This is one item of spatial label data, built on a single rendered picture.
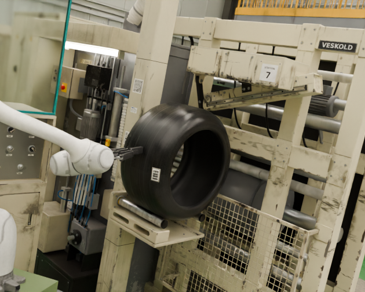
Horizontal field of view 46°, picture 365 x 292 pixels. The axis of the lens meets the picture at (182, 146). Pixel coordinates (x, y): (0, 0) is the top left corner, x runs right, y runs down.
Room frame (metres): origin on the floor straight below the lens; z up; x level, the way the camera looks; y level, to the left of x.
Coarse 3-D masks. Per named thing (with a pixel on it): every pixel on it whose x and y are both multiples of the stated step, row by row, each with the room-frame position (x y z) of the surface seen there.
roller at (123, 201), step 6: (120, 198) 2.21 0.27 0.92; (120, 204) 2.19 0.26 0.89; (126, 204) 2.16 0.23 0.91; (132, 204) 2.14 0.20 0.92; (132, 210) 2.12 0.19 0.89; (138, 210) 2.09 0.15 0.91; (144, 210) 2.08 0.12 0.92; (144, 216) 2.06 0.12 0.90; (150, 216) 2.03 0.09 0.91; (156, 216) 2.02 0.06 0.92; (156, 222) 2.00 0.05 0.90; (162, 222) 1.98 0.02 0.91
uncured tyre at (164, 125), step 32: (160, 128) 1.96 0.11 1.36; (192, 128) 2.00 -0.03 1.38; (224, 128) 2.20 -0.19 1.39; (128, 160) 1.99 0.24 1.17; (160, 160) 1.90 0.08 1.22; (192, 160) 2.44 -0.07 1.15; (224, 160) 2.23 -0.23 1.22; (128, 192) 2.06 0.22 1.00; (160, 192) 1.91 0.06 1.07; (192, 192) 2.33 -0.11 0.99
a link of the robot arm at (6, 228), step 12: (0, 216) 1.45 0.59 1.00; (0, 228) 1.43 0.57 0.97; (12, 228) 1.47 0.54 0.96; (0, 240) 1.42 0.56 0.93; (12, 240) 1.46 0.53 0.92; (0, 252) 1.42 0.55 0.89; (12, 252) 1.46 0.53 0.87; (0, 264) 1.42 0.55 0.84; (12, 264) 1.47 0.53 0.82; (0, 276) 1.42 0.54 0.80
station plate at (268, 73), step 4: (264, 64) 2.12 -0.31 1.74; (268, 64) 2.11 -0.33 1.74; (264, 68) 2.12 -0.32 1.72; (268, 68) 2.10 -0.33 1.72; (272, 68) 2.09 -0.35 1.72; (276, 68) 2.07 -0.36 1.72; (264, 72) 2.12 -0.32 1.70; (268, 72) 2.10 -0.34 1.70; (272, 72) 2.09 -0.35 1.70; (276, 72) 2.07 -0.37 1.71; (260, 76) 2.13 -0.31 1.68; (264, 76) 2.11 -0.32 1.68; (268, 76) 2.10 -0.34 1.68; (272, 76) 2.08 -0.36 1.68; (264, 80) 2.11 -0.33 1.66; (268, 80) 2.09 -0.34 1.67; (272, 80) 2.08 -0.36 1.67
